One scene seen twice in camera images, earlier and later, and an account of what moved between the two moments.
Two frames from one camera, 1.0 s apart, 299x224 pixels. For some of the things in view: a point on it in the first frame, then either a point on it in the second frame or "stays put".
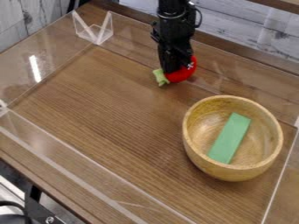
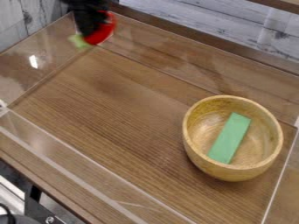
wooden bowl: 233,137 stays put
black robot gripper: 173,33 -> 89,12
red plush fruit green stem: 178,75 -> 99,34
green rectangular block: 229,137 stays put
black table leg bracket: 37,212 stays put
